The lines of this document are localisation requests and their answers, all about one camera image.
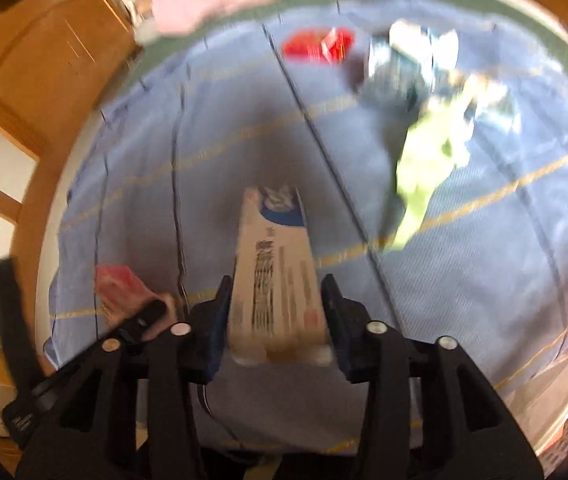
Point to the pink red packet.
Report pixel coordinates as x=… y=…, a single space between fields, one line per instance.
x=119 y=287

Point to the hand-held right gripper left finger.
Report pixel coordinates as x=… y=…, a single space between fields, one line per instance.
x=219 y=320

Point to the clear whitish wrapper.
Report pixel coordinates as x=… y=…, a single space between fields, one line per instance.
x=493 y=102

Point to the silver grey wrapper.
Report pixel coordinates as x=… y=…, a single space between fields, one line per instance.
x=393 y=75

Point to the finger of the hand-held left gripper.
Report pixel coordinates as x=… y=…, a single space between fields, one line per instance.
x=9 y=310
x=146 y=316

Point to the blue checked bed sheet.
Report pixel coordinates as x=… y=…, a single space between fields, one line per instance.
x=488 y=260

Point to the red torn packet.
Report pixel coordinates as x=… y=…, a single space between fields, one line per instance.
x=314 y=45

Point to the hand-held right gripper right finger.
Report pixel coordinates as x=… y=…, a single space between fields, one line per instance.
x=336 y=320

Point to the white red-printed plastic bag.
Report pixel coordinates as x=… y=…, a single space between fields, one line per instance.
x=563 y=400

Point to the wooden bunk bed frame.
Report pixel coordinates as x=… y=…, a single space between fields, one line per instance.
x=39 y=60

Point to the white and blue carton box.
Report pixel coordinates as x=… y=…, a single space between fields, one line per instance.
x=279 y=285

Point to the yellow-green plastic bag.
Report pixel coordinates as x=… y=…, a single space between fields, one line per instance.
x=423 y=175

